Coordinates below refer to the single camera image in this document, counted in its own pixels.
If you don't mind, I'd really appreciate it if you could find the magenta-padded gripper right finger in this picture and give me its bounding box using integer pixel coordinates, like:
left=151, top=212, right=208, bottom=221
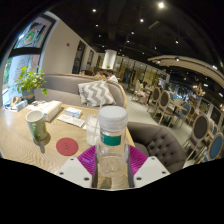
left=127, top=145, right=171, bottom=189

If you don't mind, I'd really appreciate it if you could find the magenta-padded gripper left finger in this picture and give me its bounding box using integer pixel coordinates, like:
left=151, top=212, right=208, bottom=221
left=55, top=145, right=100, bottom=190

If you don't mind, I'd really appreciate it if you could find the clear white-capped water bottle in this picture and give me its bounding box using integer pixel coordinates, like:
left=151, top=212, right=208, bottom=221
left=94, top=105, right=130, bottom=190

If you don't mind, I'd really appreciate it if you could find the flat round red coaster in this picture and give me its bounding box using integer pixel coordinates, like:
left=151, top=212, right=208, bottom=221
left=55, top=137, right=80, bottom=157

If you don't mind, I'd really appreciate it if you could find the grey tufted armchair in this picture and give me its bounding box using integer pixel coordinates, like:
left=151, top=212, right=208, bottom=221
left=127, top=121, right=187, bottom=174

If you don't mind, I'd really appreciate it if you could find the white printed booklet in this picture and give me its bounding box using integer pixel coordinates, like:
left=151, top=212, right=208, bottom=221
left=56, top=113, right=86, bottom=128

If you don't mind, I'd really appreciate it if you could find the small white tissue pack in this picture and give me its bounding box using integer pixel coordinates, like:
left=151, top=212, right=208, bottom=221
left=64, top=106, right=83, bottom=119

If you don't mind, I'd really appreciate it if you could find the white and green mug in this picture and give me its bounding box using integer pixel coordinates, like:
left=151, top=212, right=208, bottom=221
left=25, top=109, right=48, bottom=143

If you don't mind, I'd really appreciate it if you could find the white drinking straw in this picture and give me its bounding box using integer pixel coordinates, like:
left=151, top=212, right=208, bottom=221
left=94, top=99, right=103, bottom=138

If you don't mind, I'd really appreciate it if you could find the group of dining chairs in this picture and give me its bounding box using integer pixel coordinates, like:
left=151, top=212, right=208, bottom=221
left=131, top=79, right=224, bottom=164

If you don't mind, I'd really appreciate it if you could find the white cardboard box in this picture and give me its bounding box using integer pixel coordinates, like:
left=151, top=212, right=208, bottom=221
left=34, top=99, right=63, bottom=123

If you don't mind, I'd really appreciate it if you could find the grey zigzag pillow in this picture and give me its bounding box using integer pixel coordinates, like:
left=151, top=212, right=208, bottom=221
left=77, top=79, right=117, bottom=108

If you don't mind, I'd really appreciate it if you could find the person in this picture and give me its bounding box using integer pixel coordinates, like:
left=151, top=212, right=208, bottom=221
left=105, top=69, right=119, bottom=84
left=137, top=79, right=150, bottom=102
left=94, top=69, right=107, bottom=80

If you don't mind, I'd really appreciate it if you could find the blue-white tissue pack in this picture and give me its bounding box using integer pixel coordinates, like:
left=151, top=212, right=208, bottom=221
left=14, top=99, right=28, bottom=113

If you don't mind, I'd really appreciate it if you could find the grey curved sofa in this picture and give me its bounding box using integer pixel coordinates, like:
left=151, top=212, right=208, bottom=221
left=34, top=73, right=129, bottom=109

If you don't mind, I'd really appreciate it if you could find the green potted plant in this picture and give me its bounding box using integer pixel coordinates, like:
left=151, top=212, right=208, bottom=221
left=13, top=65, right=48, bottom=103

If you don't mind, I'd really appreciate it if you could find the white round column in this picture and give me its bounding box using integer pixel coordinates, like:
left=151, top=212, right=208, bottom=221
left=101, top=49, right=118, bottom=70

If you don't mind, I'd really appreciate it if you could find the group of ceiling lights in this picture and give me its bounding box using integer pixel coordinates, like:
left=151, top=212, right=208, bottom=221
left=91, top=1, right=221, bottom=71

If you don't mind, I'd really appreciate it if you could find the framed wall picture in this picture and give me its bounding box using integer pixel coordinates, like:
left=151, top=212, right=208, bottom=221
left=13, top=14, right=56, bottom=51

